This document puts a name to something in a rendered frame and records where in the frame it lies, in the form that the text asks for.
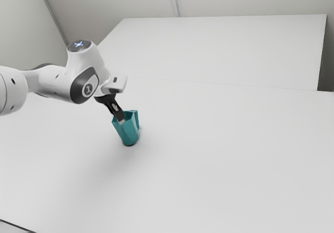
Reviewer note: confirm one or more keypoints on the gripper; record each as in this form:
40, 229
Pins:
105, 99

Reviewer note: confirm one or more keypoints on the teal faceted mug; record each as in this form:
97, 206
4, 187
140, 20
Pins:
128, 131

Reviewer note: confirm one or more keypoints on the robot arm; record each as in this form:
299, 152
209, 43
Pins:
81, 68

